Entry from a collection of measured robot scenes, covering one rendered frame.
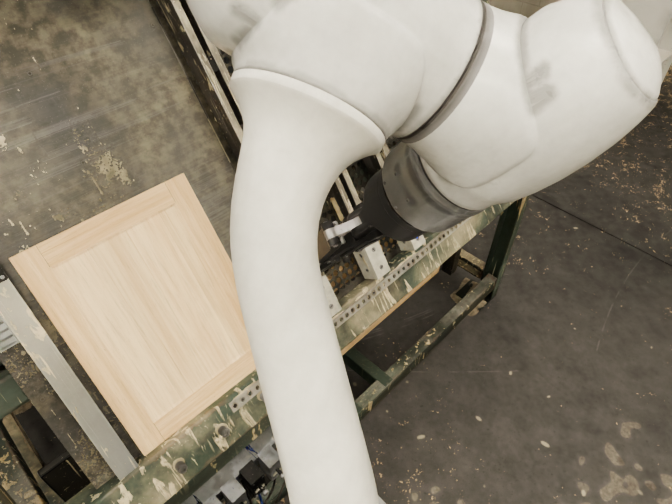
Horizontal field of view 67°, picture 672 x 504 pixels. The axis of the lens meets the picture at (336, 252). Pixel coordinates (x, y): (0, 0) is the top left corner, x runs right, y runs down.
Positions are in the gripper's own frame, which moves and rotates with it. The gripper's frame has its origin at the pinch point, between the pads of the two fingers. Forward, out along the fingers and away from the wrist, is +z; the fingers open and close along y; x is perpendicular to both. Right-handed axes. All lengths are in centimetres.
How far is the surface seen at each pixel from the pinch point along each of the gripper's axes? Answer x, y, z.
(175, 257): -24, -6, 72
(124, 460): 18, 18, 85
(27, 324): -18, 29, 72
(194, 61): -68, -23, 54
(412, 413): 58, -104, 140
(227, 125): -51, -28, 59
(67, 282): -24, 19, 72
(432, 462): 76, -96, 129
